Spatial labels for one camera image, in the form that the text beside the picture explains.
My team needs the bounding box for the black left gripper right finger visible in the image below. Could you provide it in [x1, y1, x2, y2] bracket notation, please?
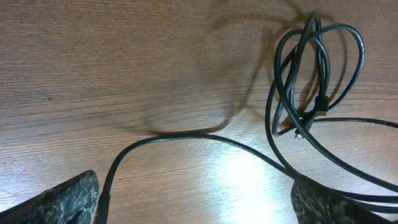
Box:
[290, 175, 392, 224]

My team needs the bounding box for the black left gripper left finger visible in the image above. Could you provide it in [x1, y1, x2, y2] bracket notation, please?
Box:
[1, 170, 100, 224]

